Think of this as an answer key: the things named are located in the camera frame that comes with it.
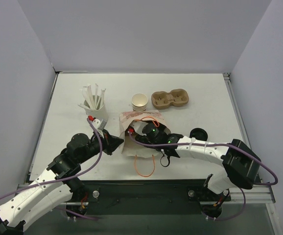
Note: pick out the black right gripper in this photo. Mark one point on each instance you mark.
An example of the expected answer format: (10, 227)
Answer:
(139, 137)

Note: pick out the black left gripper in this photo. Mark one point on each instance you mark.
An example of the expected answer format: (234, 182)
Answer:
(107, 143)

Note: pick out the printed paper takeout bag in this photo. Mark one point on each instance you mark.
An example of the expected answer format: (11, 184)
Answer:
(130, 147)

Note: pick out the white straw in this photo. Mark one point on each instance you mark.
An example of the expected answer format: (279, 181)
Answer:
(86, 97)
(96, 96)
(89, 92)
(101, 99)

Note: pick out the stack of black lids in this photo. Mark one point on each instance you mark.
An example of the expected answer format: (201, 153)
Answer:
(199, 134)

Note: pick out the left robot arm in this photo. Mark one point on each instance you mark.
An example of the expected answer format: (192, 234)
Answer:
(56, 184)

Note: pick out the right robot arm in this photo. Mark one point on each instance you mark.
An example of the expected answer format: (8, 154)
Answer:
(239, 164)

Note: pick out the white cylindrical straw holder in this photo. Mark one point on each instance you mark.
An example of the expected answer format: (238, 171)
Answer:
(99, 114)

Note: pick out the stack of brown paper cups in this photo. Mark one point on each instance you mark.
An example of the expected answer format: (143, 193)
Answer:
(139, 102)

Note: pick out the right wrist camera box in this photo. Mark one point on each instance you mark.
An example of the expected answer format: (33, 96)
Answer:
(138, 126)

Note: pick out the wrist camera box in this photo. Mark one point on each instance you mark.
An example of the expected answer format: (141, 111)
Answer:
(138, 126)
(98, 124)

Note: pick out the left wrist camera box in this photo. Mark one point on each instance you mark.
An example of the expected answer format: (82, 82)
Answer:
(98, 124)

